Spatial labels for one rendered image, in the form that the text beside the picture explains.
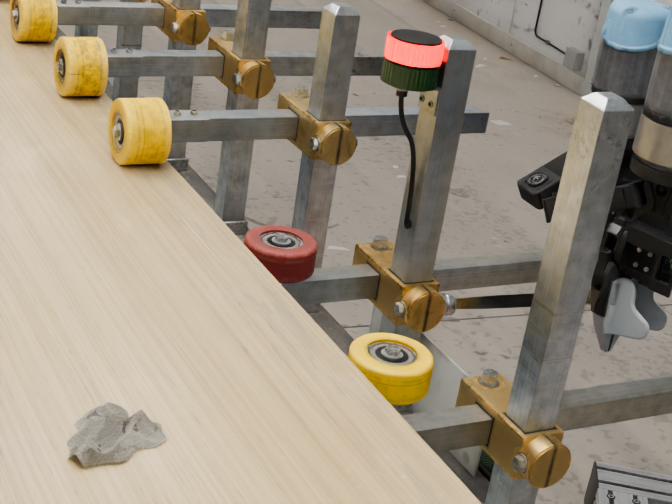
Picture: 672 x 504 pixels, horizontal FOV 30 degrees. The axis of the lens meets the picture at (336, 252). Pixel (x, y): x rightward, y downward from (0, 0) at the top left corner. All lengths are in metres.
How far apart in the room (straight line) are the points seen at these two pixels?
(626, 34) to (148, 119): 0.56
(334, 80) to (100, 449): 0.70
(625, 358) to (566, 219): 2.19
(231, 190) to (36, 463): 0.93
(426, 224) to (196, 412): 0.43
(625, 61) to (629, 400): 0.39
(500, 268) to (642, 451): 1.47
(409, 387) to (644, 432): 1.90
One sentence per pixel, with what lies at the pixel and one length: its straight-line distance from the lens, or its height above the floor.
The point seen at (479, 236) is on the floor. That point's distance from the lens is 3.86.
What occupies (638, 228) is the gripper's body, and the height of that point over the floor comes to 1.03.
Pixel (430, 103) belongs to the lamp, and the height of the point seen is 1.08.
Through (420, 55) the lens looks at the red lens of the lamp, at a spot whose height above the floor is 1.14.
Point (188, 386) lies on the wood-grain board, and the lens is 1.08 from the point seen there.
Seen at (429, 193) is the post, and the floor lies 0.98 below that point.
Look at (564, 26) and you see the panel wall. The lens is 5.72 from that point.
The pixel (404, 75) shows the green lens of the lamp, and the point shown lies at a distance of 1.28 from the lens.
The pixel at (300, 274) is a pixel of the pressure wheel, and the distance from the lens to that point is 1.35.
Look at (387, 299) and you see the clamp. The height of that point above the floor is 0.84.
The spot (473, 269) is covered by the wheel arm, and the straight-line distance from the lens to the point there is 1.50.
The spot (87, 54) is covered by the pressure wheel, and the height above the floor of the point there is 0.97.
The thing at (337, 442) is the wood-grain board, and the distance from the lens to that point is 1.04.
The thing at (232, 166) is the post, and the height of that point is 0.81.
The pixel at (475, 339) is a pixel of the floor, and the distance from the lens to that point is 3.24.
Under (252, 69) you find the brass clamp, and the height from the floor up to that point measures 0.96.
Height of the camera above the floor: 1.46
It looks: 24 degrees down
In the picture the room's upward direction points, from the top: 9 degrees clockwise
